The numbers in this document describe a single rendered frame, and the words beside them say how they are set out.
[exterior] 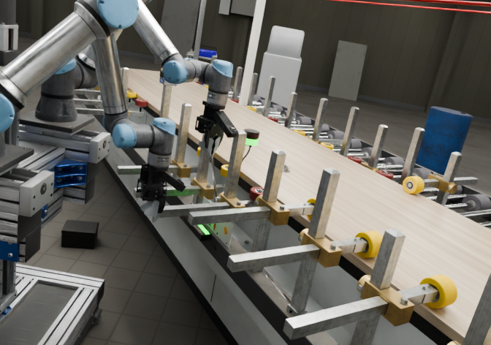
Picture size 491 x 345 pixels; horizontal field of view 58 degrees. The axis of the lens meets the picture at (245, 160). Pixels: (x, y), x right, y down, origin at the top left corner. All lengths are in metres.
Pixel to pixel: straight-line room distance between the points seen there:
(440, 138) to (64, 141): 5.44
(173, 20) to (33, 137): 10.85
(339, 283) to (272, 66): 6.47
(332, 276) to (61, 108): 1.16
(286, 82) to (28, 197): 6.75
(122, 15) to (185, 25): 11.24
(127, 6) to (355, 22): 11.77
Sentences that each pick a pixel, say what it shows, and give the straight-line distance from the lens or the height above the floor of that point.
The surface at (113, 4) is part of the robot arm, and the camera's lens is 1.24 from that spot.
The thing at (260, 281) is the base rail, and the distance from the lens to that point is 1.55.
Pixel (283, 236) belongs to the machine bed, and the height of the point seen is 0.74.
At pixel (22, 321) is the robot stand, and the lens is 2.12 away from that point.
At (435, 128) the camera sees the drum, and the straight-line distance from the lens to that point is 6.55.
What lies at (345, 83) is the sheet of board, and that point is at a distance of 12.48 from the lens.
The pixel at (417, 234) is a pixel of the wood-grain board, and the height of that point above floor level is 0.90.
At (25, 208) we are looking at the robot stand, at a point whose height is 0.93.
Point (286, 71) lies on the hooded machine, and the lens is 7.80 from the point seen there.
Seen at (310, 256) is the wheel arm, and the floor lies 0.94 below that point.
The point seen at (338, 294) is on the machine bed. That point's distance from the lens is 1.58.
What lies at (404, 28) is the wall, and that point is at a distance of 13.18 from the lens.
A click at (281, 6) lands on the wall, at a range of 12.66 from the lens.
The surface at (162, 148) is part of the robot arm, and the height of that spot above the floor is 1.09.
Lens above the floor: 1.52
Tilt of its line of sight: 17 degrees down
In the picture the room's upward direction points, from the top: 11 degrees clockwise
